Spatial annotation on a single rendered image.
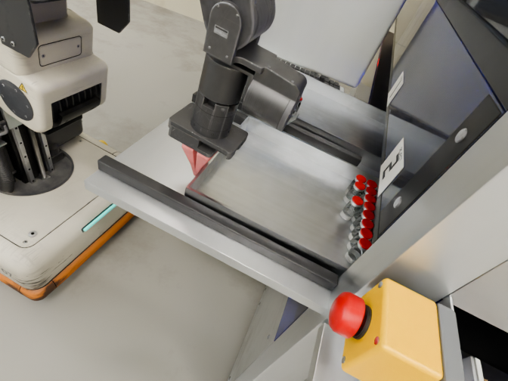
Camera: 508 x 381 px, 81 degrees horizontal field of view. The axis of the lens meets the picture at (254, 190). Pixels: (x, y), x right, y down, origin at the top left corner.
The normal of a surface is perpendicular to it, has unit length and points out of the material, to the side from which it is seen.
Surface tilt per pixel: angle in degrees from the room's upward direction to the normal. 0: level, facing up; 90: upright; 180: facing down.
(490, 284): 90
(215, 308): 0
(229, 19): 92
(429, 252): 90
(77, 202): 0
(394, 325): 0
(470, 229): 90
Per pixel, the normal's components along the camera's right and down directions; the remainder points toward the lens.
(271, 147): 0.28, -0.67
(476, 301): -0.36, 0.59
